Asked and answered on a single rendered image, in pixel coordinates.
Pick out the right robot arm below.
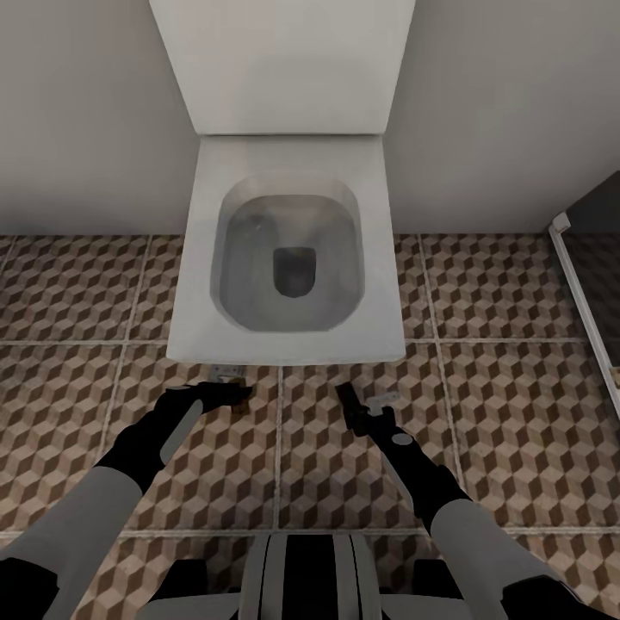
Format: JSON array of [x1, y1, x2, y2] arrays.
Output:
[[344, 390, 617, 620]]

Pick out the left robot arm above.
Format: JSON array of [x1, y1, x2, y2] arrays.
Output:
[[0, 364, 253, 620]]

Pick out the mousetrap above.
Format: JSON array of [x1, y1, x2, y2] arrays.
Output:
[[227, 378, 250, 418], [335, 381, 365, 416]]

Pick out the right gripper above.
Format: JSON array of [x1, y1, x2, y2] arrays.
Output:
[[344, 406, 397, 440]]

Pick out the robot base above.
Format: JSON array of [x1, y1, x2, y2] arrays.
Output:
[[133, 559, 475, 620]]

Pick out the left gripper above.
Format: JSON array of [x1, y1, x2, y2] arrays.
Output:
[[198, 381, 253, 411]]

